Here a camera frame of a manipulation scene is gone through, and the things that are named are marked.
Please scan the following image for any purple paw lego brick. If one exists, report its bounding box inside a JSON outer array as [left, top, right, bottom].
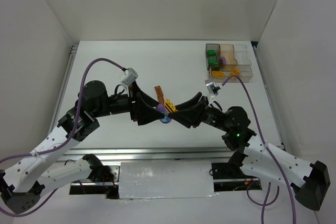
[[155, 103, 171, 124]]

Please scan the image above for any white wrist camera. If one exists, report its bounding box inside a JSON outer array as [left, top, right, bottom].
[[120, 68, 138, 88], [205, 79, 221, 104]]

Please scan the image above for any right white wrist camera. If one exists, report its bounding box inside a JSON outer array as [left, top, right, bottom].
[[205, 79, 221, 104]]

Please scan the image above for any long front clear container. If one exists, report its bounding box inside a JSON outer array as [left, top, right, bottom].
[[207, 65, 253, 83]]

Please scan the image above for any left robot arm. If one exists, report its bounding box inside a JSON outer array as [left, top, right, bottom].
[[1, 80, 164, 217]]

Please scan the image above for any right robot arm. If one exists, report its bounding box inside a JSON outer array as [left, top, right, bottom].
[[169, 93, 330, 211]]

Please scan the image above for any brown lego plate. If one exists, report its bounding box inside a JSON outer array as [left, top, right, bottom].
[[157, 96, 165, 104], [154, 86, 164, 97]]

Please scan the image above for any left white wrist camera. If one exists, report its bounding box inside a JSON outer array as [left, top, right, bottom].
[[120, 68, 138, 88]]

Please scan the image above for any yellow 2x3 lego brick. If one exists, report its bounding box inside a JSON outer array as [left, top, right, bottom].
[[229, 69, 240, 78]]

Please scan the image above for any yellow flower lego brick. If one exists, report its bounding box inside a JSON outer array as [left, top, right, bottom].
[[212, 71, 225, 78]]

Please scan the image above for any small green lego brick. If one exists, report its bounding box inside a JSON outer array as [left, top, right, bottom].
[[206, 50, 216, 57]]

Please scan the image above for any yellow striped lego brick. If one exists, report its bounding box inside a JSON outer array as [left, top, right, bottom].
[[164, 99, 177, 113]]

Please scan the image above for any smoky grey container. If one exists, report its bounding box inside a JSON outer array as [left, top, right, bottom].
[[205, 44, 223, 71]]

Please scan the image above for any aluminium frame rail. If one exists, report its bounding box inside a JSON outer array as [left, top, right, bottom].
[[57, 147, 234, 163]]

